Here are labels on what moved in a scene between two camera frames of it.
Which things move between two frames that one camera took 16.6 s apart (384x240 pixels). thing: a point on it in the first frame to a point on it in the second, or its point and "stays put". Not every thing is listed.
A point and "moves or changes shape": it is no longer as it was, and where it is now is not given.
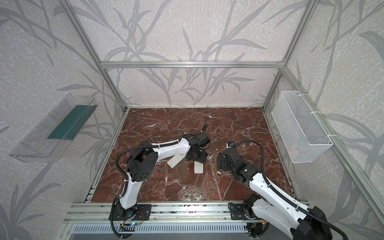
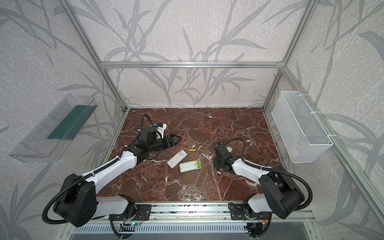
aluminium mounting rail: (100, 212) stays put
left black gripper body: (197, 152) to (169, 141)
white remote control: (198, 167) moves or changes shape
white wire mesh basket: (304, 139) stays put
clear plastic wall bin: (47, 143) stays put
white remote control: (174, 160) stays put
